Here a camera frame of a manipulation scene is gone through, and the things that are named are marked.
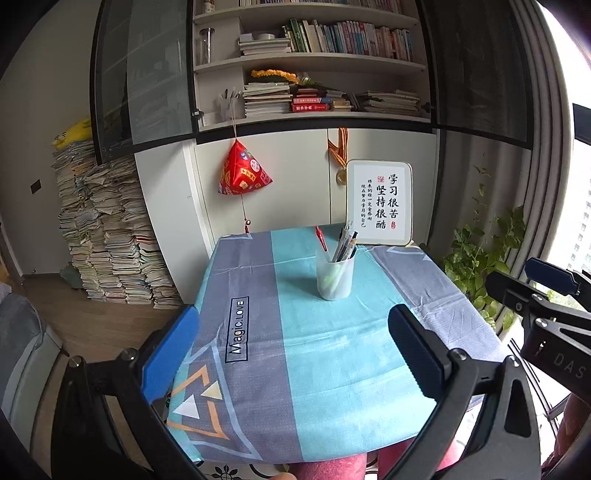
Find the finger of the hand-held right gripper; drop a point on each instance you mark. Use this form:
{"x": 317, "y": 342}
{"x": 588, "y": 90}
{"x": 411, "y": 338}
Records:
{"x": 549, "y": 272}
{"x": 512, "y": 291}

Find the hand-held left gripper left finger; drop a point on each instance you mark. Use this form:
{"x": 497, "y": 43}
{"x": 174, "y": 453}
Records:
{"x": 171, "y": 360}

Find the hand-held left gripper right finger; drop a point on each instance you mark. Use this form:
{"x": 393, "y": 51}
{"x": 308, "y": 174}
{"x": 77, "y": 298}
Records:
{"x": 415, "y": 360}

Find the translucent plastic cup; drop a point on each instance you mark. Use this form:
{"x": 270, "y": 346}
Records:
{"x": 334, "y": 288}

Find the black pen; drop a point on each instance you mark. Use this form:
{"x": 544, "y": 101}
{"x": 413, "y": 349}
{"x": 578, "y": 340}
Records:
{"x": 354, "y": 240}

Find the clear mint pen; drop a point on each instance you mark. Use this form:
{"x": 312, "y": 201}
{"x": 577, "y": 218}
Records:
{"x": 347, "y": 233}

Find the red pen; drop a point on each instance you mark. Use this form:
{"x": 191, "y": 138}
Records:
{"x": 320, "y": 239}

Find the person's right forearm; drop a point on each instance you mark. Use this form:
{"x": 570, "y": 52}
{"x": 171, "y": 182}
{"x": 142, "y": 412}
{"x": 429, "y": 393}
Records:
{"x": 575, "y": 429}

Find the green leafy plant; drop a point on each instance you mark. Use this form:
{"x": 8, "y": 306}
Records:
{"x": 485, "y": 258}

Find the apartment building outside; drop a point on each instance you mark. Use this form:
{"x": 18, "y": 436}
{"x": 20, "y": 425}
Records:
{"x": 582, "y": 230}

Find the blue and grey tablecloth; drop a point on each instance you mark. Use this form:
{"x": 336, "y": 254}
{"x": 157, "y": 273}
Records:
{"x": 323, "y": 360}

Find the person's right leg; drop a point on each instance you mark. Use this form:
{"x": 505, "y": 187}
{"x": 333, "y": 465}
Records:
{"x": 397, "y": 461}

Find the person's leg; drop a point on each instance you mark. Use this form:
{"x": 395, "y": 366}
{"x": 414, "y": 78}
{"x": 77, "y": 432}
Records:
{"x": 332, "y": 471}
{"x": 397, "y": 461}

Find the patterned floor mat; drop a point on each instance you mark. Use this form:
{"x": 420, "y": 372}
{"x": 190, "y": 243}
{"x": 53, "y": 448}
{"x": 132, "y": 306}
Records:
{"x": 231, "y": 471}

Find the large pile of paper books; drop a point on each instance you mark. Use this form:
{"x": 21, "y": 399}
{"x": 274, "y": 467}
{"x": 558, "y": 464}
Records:
{"x": 115, "y": 240}

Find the grey curtain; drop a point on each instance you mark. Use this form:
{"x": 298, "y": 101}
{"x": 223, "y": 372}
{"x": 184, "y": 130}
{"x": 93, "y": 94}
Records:
{"x": 549, "y": 138}

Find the person's left leg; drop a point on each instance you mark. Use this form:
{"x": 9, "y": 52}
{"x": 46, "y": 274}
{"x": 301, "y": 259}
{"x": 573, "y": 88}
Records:
{"x": 332, "y": 471}

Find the grey upholstered seat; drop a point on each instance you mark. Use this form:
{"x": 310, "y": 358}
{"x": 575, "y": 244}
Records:
{"x": 23, "y": 341}

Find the framed calligraphy sign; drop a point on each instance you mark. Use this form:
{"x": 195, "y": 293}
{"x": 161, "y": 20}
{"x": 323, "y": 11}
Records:
{"x": 378, "y": 203}

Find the red pyramid hanging ornament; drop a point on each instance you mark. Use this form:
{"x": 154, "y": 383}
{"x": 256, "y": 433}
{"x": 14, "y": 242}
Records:
{"x": 242, "y": 173}

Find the dark glass cabinet door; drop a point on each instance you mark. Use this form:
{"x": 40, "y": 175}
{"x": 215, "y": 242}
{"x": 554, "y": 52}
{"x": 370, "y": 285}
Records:
{"x": 152, "y": 69}
{"x": 480, "y": 69}

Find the wide stack of magazines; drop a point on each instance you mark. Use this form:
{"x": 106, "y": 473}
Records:
{"x": 390, "y": 102}

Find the yellow plush toy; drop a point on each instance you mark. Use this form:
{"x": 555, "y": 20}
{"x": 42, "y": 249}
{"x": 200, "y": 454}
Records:
{"x": 74, "y": 134}

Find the short stack of mixed books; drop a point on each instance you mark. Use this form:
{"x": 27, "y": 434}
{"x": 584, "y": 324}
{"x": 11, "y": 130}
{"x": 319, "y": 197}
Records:
{"x": 341, "y": 101}

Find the clear pen holder on shelf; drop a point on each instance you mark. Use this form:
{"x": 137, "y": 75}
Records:
{"x": 230, "y": 110}

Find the red books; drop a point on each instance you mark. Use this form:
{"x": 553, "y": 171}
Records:
{"x": 310, "y": 105}

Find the tall stack of white books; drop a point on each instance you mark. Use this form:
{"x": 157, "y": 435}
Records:
{"x": 265, "y": 101}

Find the row of books, green spines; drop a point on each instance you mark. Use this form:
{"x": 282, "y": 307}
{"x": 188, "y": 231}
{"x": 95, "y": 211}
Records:
{"x": 351, "y": 39}

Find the white bookshelf cabinet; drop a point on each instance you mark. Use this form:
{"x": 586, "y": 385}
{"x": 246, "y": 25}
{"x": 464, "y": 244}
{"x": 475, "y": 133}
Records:
{"x": 323, "y": 59}

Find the yellow flower garland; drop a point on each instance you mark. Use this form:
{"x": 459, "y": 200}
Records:
{"x": 272, "y": 75}

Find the tall glass jar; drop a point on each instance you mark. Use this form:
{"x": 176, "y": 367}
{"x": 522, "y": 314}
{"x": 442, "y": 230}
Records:
{"x": 207, "y": 46}

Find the small stack of flat books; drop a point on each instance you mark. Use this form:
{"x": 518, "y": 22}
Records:
{"x": 263, "y": 47}

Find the small glass jar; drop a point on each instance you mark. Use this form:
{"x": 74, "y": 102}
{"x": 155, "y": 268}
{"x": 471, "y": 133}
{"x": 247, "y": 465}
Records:
{"x": 208, "y": 4}

